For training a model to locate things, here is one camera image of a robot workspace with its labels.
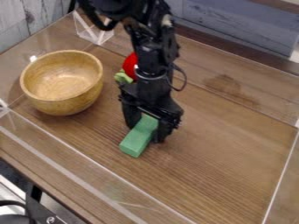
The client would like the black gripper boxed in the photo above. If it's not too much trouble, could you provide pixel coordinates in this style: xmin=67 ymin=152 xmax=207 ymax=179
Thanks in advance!
xmin=118 ymin=74 xmax=183 ymax=143

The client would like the green rectangular block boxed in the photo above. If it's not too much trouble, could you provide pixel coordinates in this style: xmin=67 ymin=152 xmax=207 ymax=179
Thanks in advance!
xmin=119 ymin=115 xmax=158 ymax=158

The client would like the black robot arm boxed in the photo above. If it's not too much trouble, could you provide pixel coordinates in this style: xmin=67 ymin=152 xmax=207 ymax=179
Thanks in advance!
xmin=77 ymin=0 xmax=183 ymax=143

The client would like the brown wooden bowl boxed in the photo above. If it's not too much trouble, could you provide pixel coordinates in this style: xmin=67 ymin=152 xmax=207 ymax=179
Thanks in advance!
xmin=20 ymin=50 xmax=104 ymax=116

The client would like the red plush strawberry toy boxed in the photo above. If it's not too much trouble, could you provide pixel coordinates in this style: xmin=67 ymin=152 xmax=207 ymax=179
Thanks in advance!
xmin=115 ymin=52 xmax=138 ymax=84

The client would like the blue grey couch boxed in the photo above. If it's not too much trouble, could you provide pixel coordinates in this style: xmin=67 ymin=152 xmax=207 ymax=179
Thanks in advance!
xmin=166 ymin=0 xmax=299 ymax=58

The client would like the clear acrylic corner bracket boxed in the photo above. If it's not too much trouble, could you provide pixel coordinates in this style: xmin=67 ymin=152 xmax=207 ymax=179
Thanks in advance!
xmin=72 ymin=11 xmax=115 ymax=46

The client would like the black stand with cable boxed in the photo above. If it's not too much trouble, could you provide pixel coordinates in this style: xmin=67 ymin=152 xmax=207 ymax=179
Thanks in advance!
xmin=0 ymin=182 xmax=71 ymax=224

